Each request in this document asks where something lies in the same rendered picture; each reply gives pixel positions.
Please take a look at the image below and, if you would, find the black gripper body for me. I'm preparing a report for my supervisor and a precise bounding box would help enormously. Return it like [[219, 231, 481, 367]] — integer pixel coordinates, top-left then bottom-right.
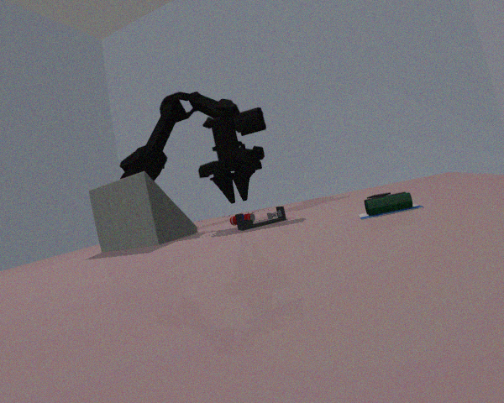
[[199, 138, 262, 178]]

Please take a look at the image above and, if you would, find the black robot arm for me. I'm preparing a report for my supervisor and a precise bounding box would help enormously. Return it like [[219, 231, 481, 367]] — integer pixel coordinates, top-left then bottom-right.
[[119, 92, 266, 181]]

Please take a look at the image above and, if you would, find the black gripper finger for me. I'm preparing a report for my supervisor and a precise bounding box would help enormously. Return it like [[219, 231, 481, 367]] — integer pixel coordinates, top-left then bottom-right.
[[233, 170, 255, 201], [209, 172, 235, 204]]

